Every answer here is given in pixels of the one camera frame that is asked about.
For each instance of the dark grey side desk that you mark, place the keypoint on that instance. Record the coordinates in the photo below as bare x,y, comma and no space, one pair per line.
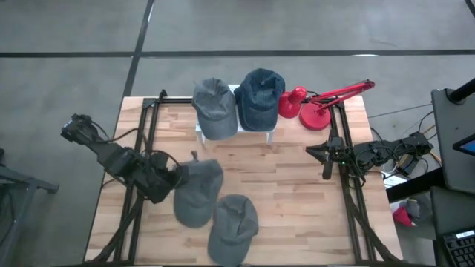
445,211

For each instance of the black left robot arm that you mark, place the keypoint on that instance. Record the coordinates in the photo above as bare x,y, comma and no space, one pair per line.
107,154

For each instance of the grey cloth item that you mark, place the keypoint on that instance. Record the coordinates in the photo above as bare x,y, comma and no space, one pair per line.
413,209

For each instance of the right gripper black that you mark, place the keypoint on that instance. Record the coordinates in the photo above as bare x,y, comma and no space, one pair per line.
334,152

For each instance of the grey cotton baseball cap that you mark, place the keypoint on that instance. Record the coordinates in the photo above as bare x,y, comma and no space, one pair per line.
232,230
196,196
215,111

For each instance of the tablet with blue screen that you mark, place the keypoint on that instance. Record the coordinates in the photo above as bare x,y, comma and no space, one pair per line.
467,146

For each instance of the black pole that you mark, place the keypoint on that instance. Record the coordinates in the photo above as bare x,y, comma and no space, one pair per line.
462,92

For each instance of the black aluminium table frame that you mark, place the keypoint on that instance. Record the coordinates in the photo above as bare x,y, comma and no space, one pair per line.
174,100

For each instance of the grey metal stand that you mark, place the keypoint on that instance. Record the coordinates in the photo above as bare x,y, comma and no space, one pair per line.
26,185

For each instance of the red desk lamp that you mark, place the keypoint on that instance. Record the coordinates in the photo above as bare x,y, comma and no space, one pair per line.
315,116

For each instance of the white paper sheet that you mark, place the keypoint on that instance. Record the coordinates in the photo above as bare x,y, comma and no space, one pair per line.
393,180

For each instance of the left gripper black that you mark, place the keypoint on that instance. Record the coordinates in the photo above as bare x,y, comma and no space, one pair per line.
156,181

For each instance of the red cloth item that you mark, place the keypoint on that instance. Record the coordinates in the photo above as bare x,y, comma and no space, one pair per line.
402,217

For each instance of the black keyboard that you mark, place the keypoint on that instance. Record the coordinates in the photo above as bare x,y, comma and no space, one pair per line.
460,250

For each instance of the navy blue baseball cap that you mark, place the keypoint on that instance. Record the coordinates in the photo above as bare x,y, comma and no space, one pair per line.
259,100

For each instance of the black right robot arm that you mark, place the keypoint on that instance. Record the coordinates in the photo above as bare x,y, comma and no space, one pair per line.
389,152

